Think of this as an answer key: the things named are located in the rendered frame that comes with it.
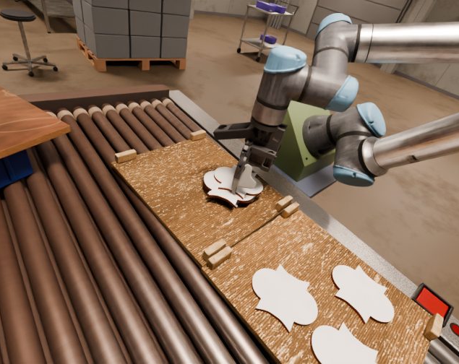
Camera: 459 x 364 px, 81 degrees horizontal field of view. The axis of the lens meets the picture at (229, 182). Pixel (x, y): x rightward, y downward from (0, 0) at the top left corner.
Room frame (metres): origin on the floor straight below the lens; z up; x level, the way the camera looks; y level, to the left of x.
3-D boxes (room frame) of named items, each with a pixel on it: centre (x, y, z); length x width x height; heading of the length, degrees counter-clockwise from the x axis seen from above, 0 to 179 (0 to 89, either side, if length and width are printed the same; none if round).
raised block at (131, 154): (0.59, 0.31, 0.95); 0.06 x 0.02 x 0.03; 144
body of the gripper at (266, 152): (0.59, -0.05, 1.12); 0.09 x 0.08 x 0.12; 79
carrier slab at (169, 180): (0.58, 0.07, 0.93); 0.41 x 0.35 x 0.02; 54
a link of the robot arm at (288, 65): (0.59, -0.05, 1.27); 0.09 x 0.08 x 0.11; 92
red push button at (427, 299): (0.40, -0.54, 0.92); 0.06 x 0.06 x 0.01; 49
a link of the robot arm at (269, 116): (0.59, -0.05, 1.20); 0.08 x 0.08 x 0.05
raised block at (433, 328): (0.32, -0.50, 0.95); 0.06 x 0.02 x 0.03; 143
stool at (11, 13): (2.80, 2.58, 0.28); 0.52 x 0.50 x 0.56; 56
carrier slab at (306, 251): (0.33, -0.26, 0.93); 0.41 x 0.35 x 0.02; 53
